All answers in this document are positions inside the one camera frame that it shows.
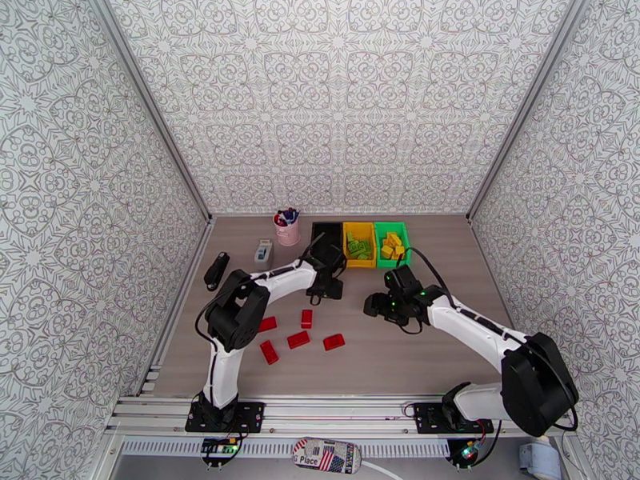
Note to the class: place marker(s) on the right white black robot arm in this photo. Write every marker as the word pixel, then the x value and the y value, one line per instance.
pixel 470 321

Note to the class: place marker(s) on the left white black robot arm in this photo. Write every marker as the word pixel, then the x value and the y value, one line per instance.
pixel 287 281

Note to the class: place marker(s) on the red lego brick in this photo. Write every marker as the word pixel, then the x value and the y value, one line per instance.
pixel 268 324
pixel 306 318
pixel 298 339
pixel 269 352
pixel 333 342

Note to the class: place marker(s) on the green plastic bin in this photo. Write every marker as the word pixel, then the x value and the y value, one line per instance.
pixel 382 264

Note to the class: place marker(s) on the yellow plastic bin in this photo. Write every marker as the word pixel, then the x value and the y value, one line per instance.
pixel 360 264

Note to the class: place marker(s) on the black plastic bin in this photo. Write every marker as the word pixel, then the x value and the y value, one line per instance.
pixel 327 231

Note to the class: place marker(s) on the pink pen cup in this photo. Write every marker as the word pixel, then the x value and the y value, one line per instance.
pixel 287 234

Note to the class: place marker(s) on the grey white small device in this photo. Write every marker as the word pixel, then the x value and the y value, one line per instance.
pixel 263 253

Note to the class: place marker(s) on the red capped marker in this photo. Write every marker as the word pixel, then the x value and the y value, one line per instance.
pixel 282 221

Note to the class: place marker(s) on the blue capped marker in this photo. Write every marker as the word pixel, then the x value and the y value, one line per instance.
pixel 292 212

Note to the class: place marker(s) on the black stapler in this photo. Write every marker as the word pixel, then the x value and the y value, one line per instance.
pixel 217 271

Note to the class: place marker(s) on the flag print pencil case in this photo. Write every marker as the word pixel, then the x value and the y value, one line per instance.
pixel 325 456

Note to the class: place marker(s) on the small circuit board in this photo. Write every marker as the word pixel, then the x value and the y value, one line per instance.
pixel 218 447
pixel 468 451

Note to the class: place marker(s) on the white plastic bottle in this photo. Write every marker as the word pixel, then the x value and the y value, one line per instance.
pixel 540 461

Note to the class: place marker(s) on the aluminium frame rail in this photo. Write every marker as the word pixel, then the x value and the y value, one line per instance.
pixel 340 413

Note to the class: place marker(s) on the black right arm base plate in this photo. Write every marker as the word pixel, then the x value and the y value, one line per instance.
pixel 430 418

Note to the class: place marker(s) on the aluminium side rail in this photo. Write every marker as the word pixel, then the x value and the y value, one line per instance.
pixel 197 253

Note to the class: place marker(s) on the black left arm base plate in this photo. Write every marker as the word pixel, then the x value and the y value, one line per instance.
pixel 250 416

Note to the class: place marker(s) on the aluminium corner post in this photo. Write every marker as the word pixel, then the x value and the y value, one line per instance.
pixel 525 106
pixel 150 106

